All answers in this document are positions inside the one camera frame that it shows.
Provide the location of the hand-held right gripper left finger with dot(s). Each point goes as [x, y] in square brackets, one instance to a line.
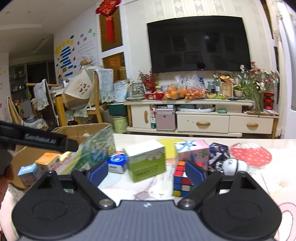
[99, 171]

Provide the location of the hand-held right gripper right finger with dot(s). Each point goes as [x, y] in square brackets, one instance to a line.
[194, 171]

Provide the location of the colourful puzzle cube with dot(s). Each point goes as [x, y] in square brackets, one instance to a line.
[180, 183]

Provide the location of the blue tissue pack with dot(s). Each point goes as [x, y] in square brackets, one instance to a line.
[116, 163]

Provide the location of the white box with orange top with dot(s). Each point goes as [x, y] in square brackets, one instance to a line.
[47, 158]

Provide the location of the white pink blue box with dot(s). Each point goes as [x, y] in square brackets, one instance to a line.
[196, 150]

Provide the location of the yellow pink plastic toy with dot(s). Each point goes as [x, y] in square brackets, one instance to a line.
[66, 155]

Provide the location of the large cardboard box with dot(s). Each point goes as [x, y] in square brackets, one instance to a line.
[76, 132]

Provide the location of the small pink blue box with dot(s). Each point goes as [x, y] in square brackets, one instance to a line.
[27, 173]

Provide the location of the green medicine box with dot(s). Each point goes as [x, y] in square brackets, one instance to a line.
[145, 166]

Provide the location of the person's left hand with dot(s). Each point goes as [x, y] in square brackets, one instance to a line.
[4, 185]

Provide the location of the wooden chair with seat cushion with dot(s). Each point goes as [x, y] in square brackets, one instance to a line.
[27, 120]

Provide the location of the dark blue box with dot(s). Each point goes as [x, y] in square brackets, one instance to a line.
[217, 155]

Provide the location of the white round toy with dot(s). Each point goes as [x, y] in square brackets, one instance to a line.
[231, 165]

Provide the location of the wooden dining table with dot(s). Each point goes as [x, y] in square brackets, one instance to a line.
[59, 104]

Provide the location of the wooden chair with lace cover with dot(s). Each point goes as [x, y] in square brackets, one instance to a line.
[105, 85]
[42, 95]

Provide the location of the printed table cover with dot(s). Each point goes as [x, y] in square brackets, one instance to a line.
[150, 192]

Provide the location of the light green bin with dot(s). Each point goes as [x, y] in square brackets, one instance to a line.
[120, 125]

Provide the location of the pink storage case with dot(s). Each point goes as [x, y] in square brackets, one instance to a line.
[165, 119]

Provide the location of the beige canvas bag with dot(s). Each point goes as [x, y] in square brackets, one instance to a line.
[78, 90]

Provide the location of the glass display cabinet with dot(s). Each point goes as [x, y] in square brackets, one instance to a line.
[18, 81]

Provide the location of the dark green storage box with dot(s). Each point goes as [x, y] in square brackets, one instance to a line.
[116, 109]

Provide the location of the cream television cabinet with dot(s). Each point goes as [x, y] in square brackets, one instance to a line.
[138, 115]

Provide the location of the bag of oranges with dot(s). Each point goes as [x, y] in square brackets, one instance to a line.
[195, 93]
[175, 92]

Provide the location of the bananas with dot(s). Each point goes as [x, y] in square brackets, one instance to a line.
[211, 95]

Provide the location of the light blue printed bag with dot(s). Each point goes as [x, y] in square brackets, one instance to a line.
[120, 91]

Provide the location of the red gift box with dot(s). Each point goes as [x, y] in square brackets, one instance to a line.
[155, 95]

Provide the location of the glass jar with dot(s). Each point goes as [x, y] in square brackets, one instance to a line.
[211, 87]

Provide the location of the clear bottle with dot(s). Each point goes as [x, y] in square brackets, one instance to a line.
[218, 86]

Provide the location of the glass kettle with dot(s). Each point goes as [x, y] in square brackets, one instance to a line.
[137, 90]

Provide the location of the red berry branches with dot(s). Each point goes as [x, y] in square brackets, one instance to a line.
[149, 81]

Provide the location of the red vase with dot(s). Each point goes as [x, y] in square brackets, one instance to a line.
[269, 100]

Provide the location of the flowering potted plant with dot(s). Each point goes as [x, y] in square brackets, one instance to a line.
[252, 85]

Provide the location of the black television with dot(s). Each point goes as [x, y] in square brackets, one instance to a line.
[198, 44]

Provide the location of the white refrigerator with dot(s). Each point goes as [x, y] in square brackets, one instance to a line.
[288, 69]

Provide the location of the wooden picture frame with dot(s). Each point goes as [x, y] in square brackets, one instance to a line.
[227, 90]

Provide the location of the wall stickers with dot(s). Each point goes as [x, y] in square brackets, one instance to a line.
[67, 55]

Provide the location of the red knot wall ornament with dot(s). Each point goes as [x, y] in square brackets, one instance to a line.
[108, 23]

